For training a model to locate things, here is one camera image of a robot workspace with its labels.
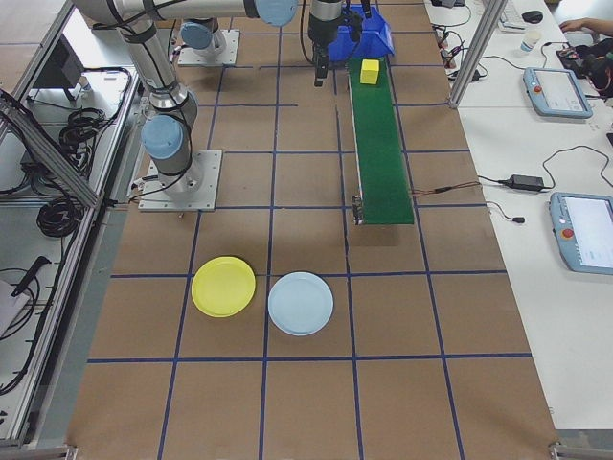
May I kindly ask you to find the yellow foam block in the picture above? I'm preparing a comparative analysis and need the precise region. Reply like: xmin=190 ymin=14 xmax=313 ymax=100
xmin=359 ymin=58 xmax=381 ymax=87

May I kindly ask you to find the light blue plate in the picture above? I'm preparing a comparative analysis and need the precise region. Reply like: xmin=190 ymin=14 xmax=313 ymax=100
xmin=266 ymin=271 xmax=335 ymax=337

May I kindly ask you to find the yellow plate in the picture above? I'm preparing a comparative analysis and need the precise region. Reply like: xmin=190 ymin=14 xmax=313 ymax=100
xmin=191 ymin=256 xmax=258 ymax=318

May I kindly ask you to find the blue plastic storage bin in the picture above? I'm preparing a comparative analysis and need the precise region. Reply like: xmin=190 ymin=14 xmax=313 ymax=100
xmin=329 ymin=6 xmax=397 ymax=63

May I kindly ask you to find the green conveyor belt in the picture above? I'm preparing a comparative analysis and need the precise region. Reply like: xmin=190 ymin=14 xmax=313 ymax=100
xmin=346 ymin=56 xmax=417 ymax=227

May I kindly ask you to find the power strip with plugs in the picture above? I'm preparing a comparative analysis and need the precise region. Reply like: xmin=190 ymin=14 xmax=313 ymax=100
xmin=438 ymin=26 xmax=464 ymax=69

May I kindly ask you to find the white keyboard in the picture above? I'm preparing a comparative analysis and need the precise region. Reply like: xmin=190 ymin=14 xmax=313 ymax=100
xmin=499 ymin=5 xmax=527 ymax=31

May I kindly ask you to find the white paper cup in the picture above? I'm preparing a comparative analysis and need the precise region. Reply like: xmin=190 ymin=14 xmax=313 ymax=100
xmin=519 ymin=30 xmax=543 ymax=55

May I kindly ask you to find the light blue teach pendant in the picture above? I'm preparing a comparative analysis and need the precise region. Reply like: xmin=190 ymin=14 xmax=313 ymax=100
xmin=522 ymin=66 xmax=595 ymax=120
xmin=548 ymin=191 xmax=613 ymax=276

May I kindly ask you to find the black monitor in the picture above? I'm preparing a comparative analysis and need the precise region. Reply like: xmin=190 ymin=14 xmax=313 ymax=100
xmin=32 ymin=34 xmax=88 ymax=103

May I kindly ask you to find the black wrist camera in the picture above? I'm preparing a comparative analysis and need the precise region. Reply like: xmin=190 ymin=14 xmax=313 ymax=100
xmin=345 ymin=11 xmax=365 ymax=42

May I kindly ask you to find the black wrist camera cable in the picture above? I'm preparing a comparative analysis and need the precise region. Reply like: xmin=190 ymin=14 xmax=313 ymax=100
xmin=299 ymin=0 xmax=320 ymax=66

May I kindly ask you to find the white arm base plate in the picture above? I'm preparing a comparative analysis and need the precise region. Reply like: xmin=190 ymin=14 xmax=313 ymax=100
xmin=138 ymin=149 xmax=224 ymax=213
xmin=177 ymin=29 xmax=241 ymax=67

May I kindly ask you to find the aluminium profile post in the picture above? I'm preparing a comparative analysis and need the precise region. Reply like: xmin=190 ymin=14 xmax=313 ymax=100
xmin=448 ymin=0 xmax=511 ymax=109

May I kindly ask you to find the red black conveyor wire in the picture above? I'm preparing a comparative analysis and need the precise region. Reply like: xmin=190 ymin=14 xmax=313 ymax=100
xmin=409 ymin=180 xmax=482 ymax=197

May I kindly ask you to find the circuit board with wires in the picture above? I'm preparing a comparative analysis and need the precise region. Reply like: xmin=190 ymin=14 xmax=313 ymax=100
xmin=556 ymin=41 xmax=591 ymax=64

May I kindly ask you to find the black gadget with red cable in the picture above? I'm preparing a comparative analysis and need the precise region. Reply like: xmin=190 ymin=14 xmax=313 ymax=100
xmin=573 ymin=44 xmax=613 ymax=93

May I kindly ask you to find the black adapter mains cable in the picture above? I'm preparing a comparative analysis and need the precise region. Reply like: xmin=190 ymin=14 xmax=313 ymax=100
xmin=542 ymin=146 xmax=613 ymax=192

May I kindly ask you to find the black cable with plug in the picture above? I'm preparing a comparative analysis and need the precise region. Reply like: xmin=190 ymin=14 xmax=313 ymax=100
xmin=485 ymin=199 xmax=527 ymax=225

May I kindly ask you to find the black cable coil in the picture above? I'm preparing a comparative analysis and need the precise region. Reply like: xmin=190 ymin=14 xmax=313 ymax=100
xmin=36 ymin=197 xmax=81 ymax=241
xmin=58 ymin=107 xmax=105 ymax=164

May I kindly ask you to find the V-shaped metal bar frame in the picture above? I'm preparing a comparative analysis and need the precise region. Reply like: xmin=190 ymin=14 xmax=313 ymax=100
xmin=0 ymin=0 xmax=145 ymax=451

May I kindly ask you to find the black handled tool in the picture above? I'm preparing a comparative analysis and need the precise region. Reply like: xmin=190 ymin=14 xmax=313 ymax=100
xmin=10 ymin=256 xmax=53 ymax=297

